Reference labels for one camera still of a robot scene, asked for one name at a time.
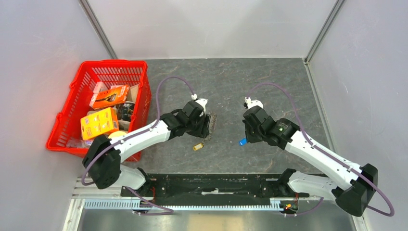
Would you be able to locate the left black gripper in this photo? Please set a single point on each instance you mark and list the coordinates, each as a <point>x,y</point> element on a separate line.
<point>203,131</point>

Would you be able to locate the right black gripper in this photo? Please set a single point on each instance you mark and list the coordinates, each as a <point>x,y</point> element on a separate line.
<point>250,139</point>

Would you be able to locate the blue key tag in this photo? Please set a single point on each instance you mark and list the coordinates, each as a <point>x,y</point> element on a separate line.
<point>242,142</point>

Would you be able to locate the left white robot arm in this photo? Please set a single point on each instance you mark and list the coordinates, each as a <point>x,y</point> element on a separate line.
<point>104,158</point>

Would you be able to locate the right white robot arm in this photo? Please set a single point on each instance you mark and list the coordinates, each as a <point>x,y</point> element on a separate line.
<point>349,184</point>

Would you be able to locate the dark jar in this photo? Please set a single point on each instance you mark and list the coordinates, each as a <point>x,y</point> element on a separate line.
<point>125,111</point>

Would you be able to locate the yellow round sponge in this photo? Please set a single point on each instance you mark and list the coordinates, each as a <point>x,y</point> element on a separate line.
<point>117,134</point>

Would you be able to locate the yellow orange box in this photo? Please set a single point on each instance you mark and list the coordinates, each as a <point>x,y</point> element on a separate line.
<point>103,122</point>

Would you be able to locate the clear plastic bottle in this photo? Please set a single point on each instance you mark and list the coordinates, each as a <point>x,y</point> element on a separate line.
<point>79,144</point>

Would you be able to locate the red plastic basket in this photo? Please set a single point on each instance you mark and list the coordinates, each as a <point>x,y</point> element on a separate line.
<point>92,78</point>

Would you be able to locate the aluminium rail frame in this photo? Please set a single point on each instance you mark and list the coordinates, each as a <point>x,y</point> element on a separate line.
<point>115,209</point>

